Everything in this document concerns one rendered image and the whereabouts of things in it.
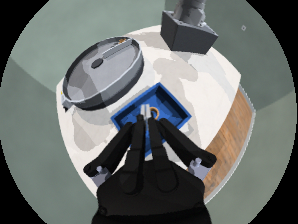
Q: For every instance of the blue plastic crate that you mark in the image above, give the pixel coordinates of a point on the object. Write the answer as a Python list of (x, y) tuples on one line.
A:
[(159, 97)]

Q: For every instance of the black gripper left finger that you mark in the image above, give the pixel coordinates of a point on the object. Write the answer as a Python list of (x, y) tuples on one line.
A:
[(103, 166)]

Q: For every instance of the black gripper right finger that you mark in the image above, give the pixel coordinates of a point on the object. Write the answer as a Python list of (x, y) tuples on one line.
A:
[(187, 151)]

